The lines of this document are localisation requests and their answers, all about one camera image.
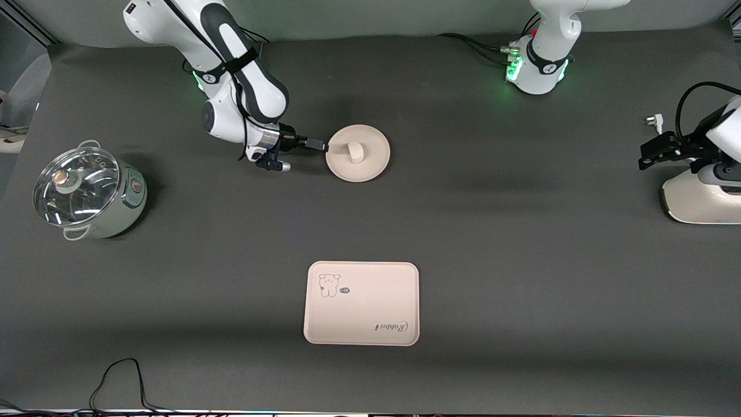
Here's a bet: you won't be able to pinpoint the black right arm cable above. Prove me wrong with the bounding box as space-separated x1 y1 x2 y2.
165 0 251 163

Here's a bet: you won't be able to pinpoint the pale green electric pot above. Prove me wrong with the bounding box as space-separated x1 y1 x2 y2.
33 140 148 241

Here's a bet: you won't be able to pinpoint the cream tray with rabbit print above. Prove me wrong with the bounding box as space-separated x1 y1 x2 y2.
303 261 420 347

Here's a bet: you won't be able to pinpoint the round cream plate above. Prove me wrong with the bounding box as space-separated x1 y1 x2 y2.
325 125 391 183

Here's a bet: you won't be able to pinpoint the black left arm base cables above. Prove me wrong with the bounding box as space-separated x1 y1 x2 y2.
437 12 542 65

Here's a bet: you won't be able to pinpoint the black right arm base cables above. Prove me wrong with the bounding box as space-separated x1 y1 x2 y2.
240 26 271 48

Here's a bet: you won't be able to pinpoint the black arm base cables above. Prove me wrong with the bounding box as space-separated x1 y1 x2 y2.
240 26 271 48
437 12 542 65

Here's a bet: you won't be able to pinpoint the thin black floor cable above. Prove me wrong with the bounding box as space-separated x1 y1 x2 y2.
0 358 192 417

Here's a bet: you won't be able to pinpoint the glass pot lid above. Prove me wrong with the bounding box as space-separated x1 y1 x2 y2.
33 147 120 226

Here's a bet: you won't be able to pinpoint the cream toaster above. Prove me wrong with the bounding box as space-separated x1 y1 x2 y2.
662 158 741 225

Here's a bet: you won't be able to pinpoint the aluminium frame bar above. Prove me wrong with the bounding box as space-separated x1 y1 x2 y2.
9 0 60 46

